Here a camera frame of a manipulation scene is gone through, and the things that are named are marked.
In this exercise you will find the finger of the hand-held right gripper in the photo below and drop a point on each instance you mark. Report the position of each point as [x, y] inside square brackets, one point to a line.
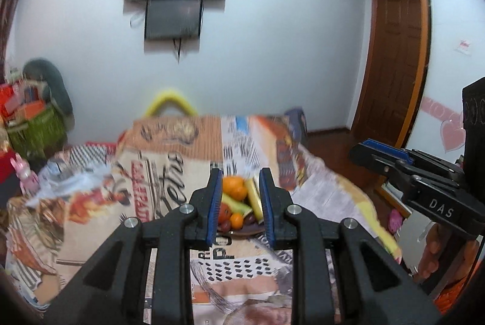
[373, 162]
[386, 148]

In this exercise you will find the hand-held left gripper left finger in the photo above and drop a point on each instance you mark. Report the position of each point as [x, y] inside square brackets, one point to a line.
[214, 207]

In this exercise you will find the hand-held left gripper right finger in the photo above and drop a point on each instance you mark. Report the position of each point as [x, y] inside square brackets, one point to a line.
[266, 207]

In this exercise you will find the red tomato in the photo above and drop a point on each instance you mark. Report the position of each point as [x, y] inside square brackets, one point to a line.
[224, 213]

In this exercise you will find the long yellow banana piece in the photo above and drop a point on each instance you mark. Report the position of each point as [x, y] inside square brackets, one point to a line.
[254, 198]

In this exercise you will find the short yellow banana piece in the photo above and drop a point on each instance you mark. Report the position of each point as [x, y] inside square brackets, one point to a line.
[235, 204]

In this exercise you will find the small orange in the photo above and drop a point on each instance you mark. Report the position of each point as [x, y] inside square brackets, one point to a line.
[237, 221]

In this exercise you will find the dark brown round plate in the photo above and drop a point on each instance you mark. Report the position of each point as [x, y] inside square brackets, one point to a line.
[242, 230]

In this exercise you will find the person's right forearm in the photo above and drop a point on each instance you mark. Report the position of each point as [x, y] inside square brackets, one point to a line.
[456, 294]

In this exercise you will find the person's right hand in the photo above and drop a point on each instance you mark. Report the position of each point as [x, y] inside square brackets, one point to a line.
[432, 256]

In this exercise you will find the orange with sticker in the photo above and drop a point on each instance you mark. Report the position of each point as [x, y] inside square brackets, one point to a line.
[240, 193]

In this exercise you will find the plain orange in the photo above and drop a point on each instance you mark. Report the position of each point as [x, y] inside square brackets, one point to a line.
[232, 183]

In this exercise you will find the pink heart sticker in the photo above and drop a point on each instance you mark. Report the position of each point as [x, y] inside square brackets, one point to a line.
[451, 131]

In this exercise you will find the newspaper print tablecloth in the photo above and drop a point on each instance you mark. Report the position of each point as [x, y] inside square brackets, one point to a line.
[166, 158]

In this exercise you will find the brown wooden door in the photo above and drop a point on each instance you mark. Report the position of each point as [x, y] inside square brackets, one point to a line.
[394, 75]

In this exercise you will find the blue chair back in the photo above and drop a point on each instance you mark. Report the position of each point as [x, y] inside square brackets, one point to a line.
[297, 120]

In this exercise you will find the yellow chair back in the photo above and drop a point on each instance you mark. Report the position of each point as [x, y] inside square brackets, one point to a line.
[170, 99]

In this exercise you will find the white wardrobe door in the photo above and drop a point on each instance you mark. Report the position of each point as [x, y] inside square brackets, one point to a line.
[451, 25]

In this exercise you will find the pink toy figure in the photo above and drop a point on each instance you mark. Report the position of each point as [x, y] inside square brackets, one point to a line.
[26, 175]

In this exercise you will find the green basket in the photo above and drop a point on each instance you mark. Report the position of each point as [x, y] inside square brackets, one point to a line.
[36, 133]

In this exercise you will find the orange gift boxes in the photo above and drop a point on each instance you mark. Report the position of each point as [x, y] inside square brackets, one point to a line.
[22, 103]

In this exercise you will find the small black wall screen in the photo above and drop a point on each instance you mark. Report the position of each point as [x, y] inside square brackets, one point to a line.
[172, 20]

